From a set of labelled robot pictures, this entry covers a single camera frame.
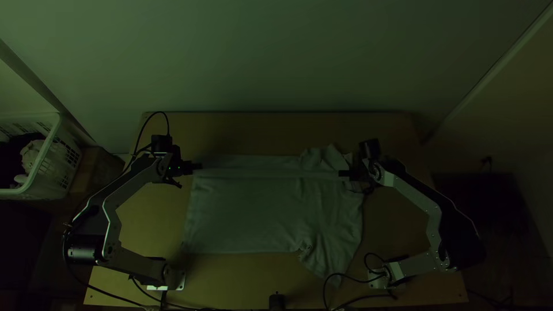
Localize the light grey t-shirt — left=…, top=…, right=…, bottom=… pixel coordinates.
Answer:
left=180, top=143, right=366, bottom=280

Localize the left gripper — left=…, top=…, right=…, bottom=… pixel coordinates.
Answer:
left=179, top=159, right=203, bottom=177

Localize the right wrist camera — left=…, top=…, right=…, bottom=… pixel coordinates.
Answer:
left=359, top=138, right=381, bottom=160

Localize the black cable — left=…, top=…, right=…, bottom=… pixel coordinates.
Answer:
left=129, top=111, right=171, bottom=163
left=62, top=233, right=173, bottom=311
left=322, top=252, right=399, bottom=311

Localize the heap of clothes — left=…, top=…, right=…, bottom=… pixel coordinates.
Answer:
left=0, top=132, right=47, bottom=189

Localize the white laundry basket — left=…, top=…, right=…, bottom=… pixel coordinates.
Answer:
left=0, top=112, right=84, bottom=201

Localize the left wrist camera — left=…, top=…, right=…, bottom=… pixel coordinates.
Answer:
left=150, top=134, right=174, bottom=155

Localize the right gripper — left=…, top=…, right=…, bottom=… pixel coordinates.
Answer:
left=338, top=165, right=369, bottom=183

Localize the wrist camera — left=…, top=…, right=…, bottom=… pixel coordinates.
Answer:
left=150, top=134, right=174, bottom=155
left=359, top=138, right=381, bottom=160

